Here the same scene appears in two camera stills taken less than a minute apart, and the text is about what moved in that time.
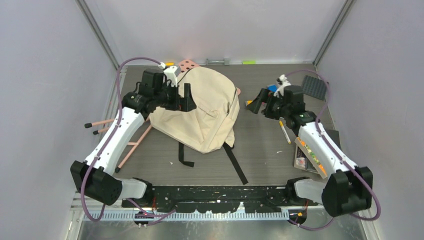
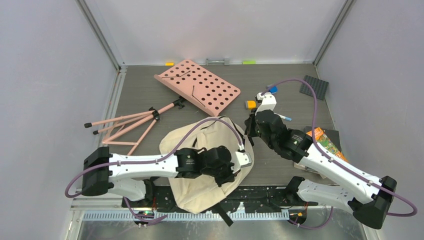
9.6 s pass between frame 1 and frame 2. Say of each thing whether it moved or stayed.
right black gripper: moved
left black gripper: moved
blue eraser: stayed
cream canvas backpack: moved
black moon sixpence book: stayed
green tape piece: stayed
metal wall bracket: stayed
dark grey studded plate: stayed
